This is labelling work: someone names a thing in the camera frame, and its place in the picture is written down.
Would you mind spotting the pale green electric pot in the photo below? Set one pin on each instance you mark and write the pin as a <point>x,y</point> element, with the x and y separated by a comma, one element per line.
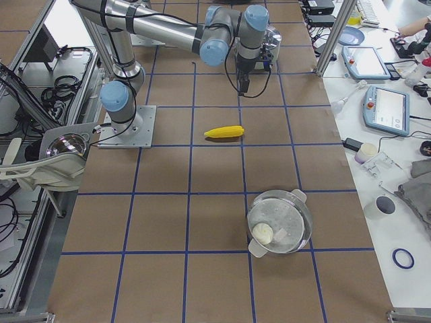
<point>279,225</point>

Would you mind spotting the blue teach pendant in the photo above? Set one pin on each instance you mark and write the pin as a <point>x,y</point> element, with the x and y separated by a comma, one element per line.
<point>386,110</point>
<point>363,62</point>

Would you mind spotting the steel bowl with yellow items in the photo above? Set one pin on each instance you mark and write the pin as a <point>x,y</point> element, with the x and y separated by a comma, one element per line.
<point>68,143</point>

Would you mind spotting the light blue plate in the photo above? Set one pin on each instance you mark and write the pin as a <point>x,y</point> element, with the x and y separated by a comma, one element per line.
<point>351,36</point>

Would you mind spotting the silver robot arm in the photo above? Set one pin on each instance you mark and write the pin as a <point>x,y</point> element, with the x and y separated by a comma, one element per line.
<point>223,30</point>

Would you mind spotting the yellow toy corn cob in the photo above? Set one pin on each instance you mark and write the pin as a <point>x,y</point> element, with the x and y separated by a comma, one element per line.
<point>225,132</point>

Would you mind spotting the upper blue teach pendant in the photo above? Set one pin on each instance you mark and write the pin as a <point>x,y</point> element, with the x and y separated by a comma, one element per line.
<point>363,62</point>

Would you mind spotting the white paper cup dark inside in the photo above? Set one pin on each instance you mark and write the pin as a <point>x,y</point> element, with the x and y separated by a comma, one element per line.
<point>380,207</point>

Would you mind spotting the grey cloth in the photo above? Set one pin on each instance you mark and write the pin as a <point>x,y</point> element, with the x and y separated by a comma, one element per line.
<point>416,192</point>

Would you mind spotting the lower blue teach pendant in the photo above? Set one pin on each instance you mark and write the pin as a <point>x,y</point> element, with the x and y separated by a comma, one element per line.
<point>386,110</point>

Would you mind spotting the aluminium frame post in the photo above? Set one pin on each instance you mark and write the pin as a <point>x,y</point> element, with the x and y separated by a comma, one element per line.
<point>343,15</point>

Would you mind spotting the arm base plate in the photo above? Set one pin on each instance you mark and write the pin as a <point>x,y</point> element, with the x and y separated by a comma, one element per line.
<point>139,134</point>

